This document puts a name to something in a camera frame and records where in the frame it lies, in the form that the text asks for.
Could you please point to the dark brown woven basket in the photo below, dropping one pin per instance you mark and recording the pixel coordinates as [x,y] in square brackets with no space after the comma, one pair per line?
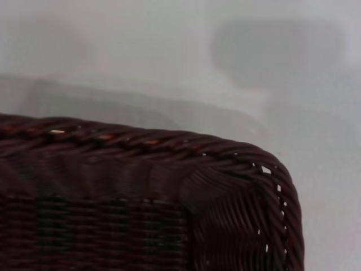
[112,226]

